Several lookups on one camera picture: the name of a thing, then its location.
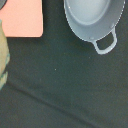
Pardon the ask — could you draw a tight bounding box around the pink toy stove board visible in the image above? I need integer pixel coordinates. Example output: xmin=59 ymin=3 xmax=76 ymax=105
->
xmin=0 ymin=0 xmax=43 ymax=37

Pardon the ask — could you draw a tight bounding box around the grey two-handled pot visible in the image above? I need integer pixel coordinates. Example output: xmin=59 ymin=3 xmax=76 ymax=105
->
xmin=64 ymin=0 xmax=125 ymax=55

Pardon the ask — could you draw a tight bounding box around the beige woven placemat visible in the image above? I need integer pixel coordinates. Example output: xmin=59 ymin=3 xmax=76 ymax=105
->
xmin=0 ymin=20 xmax=10 ymax=90

